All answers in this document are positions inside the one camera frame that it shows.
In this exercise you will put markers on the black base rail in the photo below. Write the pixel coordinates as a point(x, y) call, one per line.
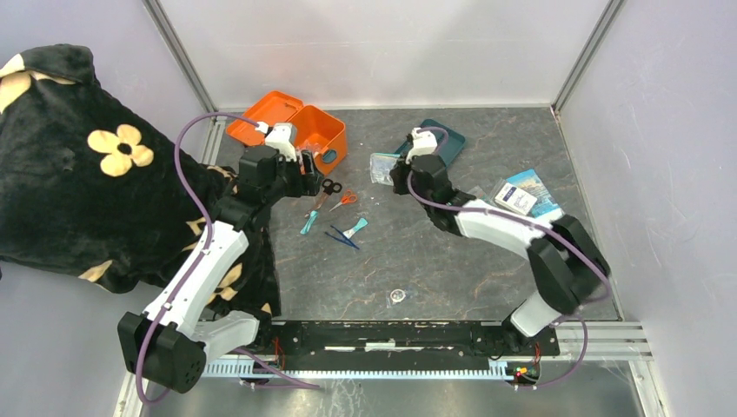
point(411, 346)

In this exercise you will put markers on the teal divided tray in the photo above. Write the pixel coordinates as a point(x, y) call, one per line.
point(450, 142)

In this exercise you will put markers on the black handled scissors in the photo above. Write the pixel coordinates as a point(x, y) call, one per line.
point(329, 187)

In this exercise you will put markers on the orange medicine kit box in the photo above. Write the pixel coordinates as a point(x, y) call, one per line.
point(317, 131)

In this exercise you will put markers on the black floral blanket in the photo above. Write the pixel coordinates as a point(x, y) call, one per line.
point(88, 187)

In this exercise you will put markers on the teal white tube packet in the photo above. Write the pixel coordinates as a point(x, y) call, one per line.
point(361, 223)

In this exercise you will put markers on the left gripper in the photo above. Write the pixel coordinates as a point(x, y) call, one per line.
point(308, 183)

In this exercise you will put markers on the blue plastic tweezers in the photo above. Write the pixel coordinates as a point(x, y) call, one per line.
point(339, 236)

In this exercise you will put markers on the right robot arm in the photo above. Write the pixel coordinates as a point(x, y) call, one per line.
point(569, 270)

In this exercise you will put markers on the small items teal-header bag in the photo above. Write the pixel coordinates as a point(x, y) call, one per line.
point(380, 166)

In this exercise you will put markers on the orange handled scissors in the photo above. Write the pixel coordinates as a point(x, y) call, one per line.
point(347, 198)

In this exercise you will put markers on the blue cotton pad packet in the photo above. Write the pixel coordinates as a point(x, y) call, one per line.
point(546, 207)

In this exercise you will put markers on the beige bandage clear bag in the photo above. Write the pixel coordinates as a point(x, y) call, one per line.
point(479, 193)

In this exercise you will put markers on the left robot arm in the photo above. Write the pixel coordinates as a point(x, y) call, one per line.
point(166, 344)

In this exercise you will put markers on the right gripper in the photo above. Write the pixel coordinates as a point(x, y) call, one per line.
point(399, 172)

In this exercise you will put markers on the white blue box bag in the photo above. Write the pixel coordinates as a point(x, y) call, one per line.
point(506, 195)

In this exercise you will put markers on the small round clear packet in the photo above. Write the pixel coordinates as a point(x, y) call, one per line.
point(396, 296)

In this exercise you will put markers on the teal scissor sheath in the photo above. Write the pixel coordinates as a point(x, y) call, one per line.
point(311, 217)

